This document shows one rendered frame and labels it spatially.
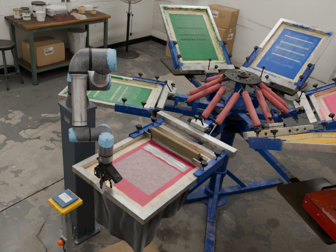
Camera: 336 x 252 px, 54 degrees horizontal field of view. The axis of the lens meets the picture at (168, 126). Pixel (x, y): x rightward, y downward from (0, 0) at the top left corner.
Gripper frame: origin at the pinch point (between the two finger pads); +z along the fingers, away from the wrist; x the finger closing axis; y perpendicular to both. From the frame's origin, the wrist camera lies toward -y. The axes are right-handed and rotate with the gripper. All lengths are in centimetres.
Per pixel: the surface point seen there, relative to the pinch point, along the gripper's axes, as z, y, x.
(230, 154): -3, -32, -80
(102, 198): 21.0, 13.3, -8.5
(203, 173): -2, -30, -51
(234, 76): -32, 4, -137
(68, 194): 1.1, 13.0, 16.4
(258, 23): -1, 135, -471
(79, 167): -0.9, 24.9, -0.5
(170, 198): -0.8, -29.2, -20.0
